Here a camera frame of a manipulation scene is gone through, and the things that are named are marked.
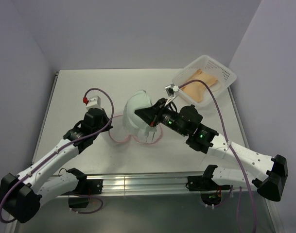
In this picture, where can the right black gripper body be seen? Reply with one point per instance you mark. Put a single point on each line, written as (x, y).
(168, 117)

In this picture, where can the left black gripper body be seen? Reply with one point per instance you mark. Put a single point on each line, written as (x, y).
(104, 122)

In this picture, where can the white mesh laundry bag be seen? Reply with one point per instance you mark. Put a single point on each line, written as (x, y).
(120, 136)

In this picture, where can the beige bra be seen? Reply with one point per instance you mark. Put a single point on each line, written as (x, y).
(196, 90)

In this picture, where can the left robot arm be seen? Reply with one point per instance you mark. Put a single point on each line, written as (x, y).
(23, 194)

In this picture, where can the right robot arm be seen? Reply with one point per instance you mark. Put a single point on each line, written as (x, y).
(263, 173)

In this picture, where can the white plastic basket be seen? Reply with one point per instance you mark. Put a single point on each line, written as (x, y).
(216, 76)

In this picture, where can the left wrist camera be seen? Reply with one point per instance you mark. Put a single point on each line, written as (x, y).
(94, 102)

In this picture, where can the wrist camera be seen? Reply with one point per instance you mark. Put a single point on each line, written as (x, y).
(94, 102)
(171, 90)

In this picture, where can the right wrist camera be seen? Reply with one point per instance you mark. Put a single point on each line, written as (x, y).
(171, 90)

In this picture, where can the aluminium table frame rail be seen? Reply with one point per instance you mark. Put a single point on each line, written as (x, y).
(134, 184)

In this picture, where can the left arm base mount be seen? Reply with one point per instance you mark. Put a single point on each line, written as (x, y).
(86, 194)

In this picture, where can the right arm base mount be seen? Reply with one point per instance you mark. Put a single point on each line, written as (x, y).
(200, 184)

